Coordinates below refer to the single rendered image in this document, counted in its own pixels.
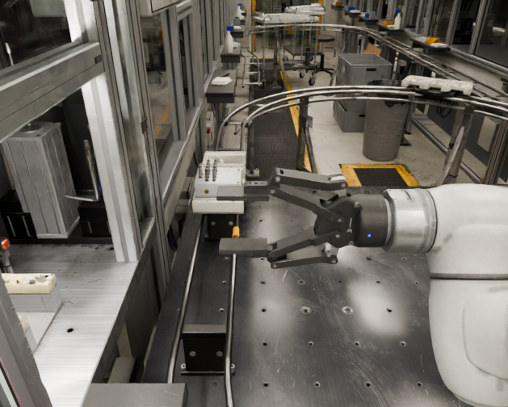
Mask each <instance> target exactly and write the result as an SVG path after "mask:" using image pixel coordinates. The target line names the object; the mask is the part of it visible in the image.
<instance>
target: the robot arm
mask: <svg viewBox="0 0 508 407"><path fill-rule="evenodd" d="M288 185H290V186H296V187H305V188H311V189H316V190H321V191H331V192H333V193H334V194H336V195H334V196H333V197H331V198H329V199H324V198H322V197H320V196H317V195H310V194H308V193H305V192H303V191H300V190H297V189H296V188H293V187H290V186H288ZM347 186H348V184H347V181H346V179H345V177H344V175H343V174H332V175H323V174H313V173H308V172H303V171H298V170H288V169H283V168H278V167H276V168H274V169H273V170H272V175H271V177H270V178H269V179H268V180H267V181H247V182H244V186H218V188H217V193H216V200H217V201H269V195H273V196H274V197H277V198H279V199H282V200H285V201H288V202H289V203H292V204H295V205H297V206H300V207H302V208H306V209H308V210H310V211H312V212H313V213H314V214H316V216H317V218H316V220H315V222H314V226H311V227H309V228H308V229H307V230H305V231H303V232H300V233H296V234H294V235H291V236H289V237H285V238H283V239H280V240H278V241H273V242H272V243H269V244H267V238H221V239H220V247H219V254H244V255H245V256H246V257H248V258H251V257H252V258H254V257H256V258H267V261H268V262H269V263H270V264H271V268H272V269H279V268H285V267H291V266H303V265H308V264H315V263H321V262H323V263H329V264H336V263H338V257H337V255H338V251H339V248H342V247H344V246H347V245H352V246H355V247H359V248H381V247H382V249H383V250H384V251H385V252H388V253H416V254H421V253H425V255H426V260H427V262H428V267H429V271H430V295H429V318H430V334H431V340H432V346H433V350H434V354H435V361H436V363H437V366H438V369H439V373H440V375H441V377H442V379H443V382H444V383H445V385H446V386H447V388H448V389H449V390H450V391H451V392H452V393H453V394H454V395H455V396H456V397H457V398H458V399H460V400H461V401H463V402H464V403H466V404H468V405H471V406H474V407H508V187H499V186H491V185H483V184H466V183H464V184H448V185H442V186H439V187H435V188H431V189H419V188H418V189H387V190H385V191H383V192H382V193H381V194H357V195H349V194H347V193H346V188H347ZM316 235H317V237H316ZM326 242H327V243H329V244H330V245H325V247H313V248H308V249H303V248H305V247H308V246H311V245H313V246H317V245H321V244H323V243H326Z"/></svg>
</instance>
